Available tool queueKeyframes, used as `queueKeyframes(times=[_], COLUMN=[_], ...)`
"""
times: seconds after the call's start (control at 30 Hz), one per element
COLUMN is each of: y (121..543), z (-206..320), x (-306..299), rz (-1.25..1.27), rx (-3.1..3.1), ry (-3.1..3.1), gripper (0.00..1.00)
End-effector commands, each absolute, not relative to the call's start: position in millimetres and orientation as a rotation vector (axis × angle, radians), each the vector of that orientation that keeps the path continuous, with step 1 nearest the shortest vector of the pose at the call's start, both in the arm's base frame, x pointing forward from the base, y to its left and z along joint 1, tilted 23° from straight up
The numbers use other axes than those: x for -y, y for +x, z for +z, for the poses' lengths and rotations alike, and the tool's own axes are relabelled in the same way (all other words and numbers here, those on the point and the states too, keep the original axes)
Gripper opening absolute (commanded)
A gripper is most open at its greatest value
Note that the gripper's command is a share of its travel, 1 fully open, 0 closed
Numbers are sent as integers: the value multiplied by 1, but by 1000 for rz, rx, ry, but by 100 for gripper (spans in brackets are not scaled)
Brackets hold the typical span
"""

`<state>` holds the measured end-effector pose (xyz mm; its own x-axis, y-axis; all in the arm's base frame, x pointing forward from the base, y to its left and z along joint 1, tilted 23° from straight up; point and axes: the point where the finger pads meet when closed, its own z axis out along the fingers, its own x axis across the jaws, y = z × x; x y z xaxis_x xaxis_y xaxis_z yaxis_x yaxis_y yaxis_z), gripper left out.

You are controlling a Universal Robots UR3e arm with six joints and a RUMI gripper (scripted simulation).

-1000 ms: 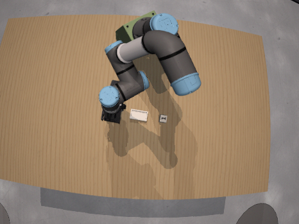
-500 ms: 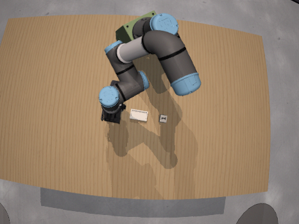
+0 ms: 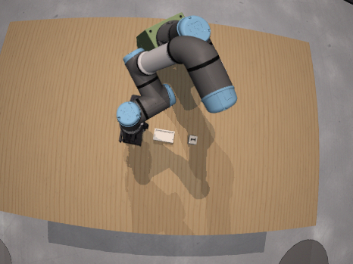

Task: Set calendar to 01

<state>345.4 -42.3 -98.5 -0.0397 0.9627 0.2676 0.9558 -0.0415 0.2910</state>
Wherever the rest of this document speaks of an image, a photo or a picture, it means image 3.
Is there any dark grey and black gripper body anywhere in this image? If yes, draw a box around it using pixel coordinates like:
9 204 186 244
119 122 145 146

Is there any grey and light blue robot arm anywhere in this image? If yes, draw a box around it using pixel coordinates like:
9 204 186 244
117 16 237 134

